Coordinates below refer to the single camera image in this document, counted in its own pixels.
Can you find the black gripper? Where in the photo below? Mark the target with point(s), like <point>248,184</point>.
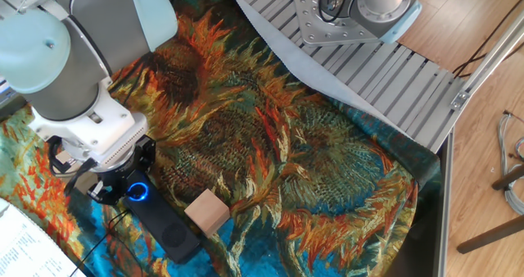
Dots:
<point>120,173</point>

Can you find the black speaker bar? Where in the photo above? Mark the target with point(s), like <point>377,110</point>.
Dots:
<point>163,223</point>

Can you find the grey and light-blue robot arm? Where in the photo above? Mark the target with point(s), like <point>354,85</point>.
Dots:
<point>82,64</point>

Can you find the white printed paper sheet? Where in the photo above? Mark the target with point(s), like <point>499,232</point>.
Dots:
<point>28,248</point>

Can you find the sunflower painting print cloth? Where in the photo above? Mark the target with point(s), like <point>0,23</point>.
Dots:
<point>286,146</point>

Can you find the dark wooden furniture leg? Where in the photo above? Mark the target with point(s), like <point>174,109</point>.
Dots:
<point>509,178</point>
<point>491,236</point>

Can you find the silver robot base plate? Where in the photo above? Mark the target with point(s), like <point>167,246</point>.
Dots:
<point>311,23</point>

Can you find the aluminium frame beam with bracket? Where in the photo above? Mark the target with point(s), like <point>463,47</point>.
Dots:
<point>487,64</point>

